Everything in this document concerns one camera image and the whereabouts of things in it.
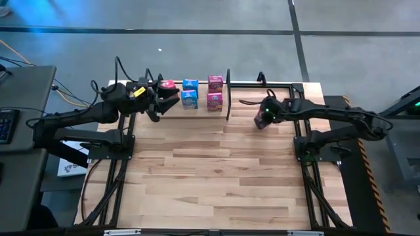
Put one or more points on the grey desk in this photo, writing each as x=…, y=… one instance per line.
x=26, y=98

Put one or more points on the purple Raisin Bran cereal box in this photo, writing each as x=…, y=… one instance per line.
x=215, y=82
x=214, y=101

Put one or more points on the wooden shelf with black frame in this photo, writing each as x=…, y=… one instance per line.
x=203, y=114

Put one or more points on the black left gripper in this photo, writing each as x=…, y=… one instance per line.
x=144, y=98

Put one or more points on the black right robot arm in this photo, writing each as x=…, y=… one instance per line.
x=328, y=113

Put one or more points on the black metal table frame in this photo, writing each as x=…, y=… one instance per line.
x=298, y=88

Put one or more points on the silver metal bracket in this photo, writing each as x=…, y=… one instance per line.
x=121, y=232
x=305, y=233

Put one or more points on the black frame bracket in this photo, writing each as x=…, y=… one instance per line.
x=261, y=78
x=160, y=77

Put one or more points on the black mat with striped edge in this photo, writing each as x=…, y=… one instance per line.
x=351, y=183

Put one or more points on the black keyboard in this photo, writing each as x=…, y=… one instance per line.
x=8, y=126

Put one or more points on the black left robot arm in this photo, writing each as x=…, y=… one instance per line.
x=75, y=118

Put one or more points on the blue Rice Krispies cereal box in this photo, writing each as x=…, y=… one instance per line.
x=189, y=100
x=190, y=84

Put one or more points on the white printed box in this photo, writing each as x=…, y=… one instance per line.
x=70, y=168

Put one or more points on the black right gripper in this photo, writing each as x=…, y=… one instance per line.
x=275, y=109

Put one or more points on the black equipment cart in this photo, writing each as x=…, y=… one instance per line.
x=397, y=108

